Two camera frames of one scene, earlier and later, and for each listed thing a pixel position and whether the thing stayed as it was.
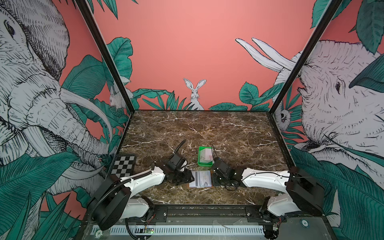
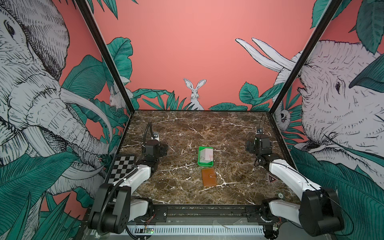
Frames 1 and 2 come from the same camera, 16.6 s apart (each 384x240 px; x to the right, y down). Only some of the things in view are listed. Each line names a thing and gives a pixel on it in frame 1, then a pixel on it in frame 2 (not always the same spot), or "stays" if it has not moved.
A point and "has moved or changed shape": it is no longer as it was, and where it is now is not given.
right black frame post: [332, 7] stays
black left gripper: [188, 177] -> [162, 150]
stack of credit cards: [205, 155] stays
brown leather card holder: [202, 179] has moved or changed shape
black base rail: [218, 214] stays
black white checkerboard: [124, 165] stays
